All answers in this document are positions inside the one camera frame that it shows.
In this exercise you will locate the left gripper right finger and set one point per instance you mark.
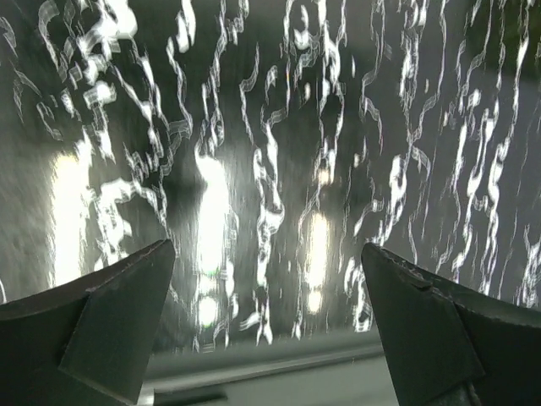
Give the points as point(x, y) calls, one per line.
point(446, 344)

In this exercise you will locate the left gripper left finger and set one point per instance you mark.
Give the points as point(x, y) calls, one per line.
point(87, 342)

